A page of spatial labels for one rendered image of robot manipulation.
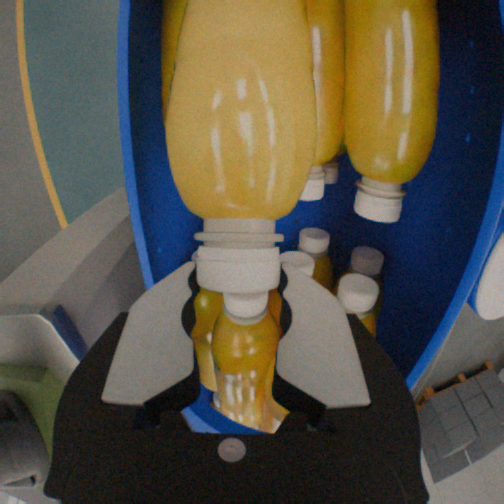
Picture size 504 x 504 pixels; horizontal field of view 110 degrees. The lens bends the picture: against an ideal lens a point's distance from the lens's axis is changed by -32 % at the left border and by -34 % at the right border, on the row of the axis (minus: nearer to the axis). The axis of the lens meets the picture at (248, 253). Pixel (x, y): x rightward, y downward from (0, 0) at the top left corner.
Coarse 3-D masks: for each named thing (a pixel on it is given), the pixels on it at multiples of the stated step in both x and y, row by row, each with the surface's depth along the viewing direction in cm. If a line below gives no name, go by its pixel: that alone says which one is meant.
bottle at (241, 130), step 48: (192, 0) 9; (240, 0) 8; (288, 0) 8; (192, 48) 9; (240, 48) 8; (288, 48) 9; (192, 96) 9; (240, 96) 8; (288, 96) 9; (192, 144) 9; (240, 144) 9; (288, 144) 9; (192, 192) 10; (240, 192) 9; (288, 192) 10; (240, 240) 10
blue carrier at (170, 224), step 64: (128, 0) 10; (448, 0) 11; (128, 64) 13; (448, 64) 15; (128, 128) 15; (448, 128) 17; (128, 192) 17; (448, 192) 19; (384, 256) 30; (448, 256) 19; (384, 320) 31; (448, 320) 12
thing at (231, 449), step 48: (144, 432) 5; (192, 432) 5; (288, 432) 5; (96, 480) 3; (144, 480) 4; (192, 480) 4; (240, 480) 4; (288, 480) 4; (336, 480) 4; (384, 480) 4
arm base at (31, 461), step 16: (0, 400) 19; (16, 400) 21; (0, 416) 18; (16, 416) 19; (32, 416) 21; (0, 432) 16; (16, 432) 17; (32, 432) 19; (0, 448) 14; (16, 448) 16; (32, 448) 18; (0, 464) 13; (16, 464) 15; (32, 464) 17; (48, 464) 19; (0, 480) 12; (16, 480) 14; (32, 480) 16
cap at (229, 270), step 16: (208, 256) 11; (224, 256) 10; (240, 256) 10; (256, 256) 10; (272, 256) 11; (208, 272) 11; (224, 272) 10; (240, 272) 10; (256, 272) 10; (272, 272) 11; (208, 288) 11; (224, 288) 10; (240, 288) 10; (256, 288) 11; (272, 288) 11
